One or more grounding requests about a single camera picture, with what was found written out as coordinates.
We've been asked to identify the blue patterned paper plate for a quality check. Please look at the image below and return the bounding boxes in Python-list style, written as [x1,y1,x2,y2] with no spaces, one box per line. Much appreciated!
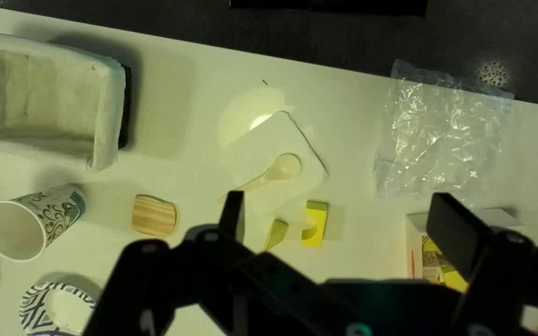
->
[17,278,104,336]

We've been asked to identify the patterned paper cup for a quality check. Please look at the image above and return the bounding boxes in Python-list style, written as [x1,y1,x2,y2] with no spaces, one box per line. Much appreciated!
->
[0,183,89,265]

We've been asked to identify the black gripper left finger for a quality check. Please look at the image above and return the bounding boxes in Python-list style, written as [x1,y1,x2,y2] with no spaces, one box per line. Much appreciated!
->
[218,189,246,243]

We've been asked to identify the clear plastic bag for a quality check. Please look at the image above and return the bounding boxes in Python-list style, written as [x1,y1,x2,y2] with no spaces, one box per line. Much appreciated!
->
[372,60,517,202]

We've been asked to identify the yellow block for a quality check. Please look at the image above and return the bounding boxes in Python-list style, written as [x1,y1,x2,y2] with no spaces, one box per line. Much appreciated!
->
[299,200,330,250]
[265,217,291,252]

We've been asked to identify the small wooden block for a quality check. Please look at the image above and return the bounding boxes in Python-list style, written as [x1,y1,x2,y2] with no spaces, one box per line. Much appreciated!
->
[131,192,179,239]

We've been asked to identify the small colourful carton box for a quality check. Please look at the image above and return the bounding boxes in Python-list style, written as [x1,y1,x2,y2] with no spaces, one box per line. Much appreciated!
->
[405,207,523,295]

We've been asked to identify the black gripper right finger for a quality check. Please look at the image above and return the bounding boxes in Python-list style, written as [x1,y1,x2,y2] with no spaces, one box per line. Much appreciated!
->
[426,191,502,284]

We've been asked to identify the basket with white cloth liner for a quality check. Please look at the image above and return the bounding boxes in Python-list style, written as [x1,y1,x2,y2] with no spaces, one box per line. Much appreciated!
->
[0,30,132,174]

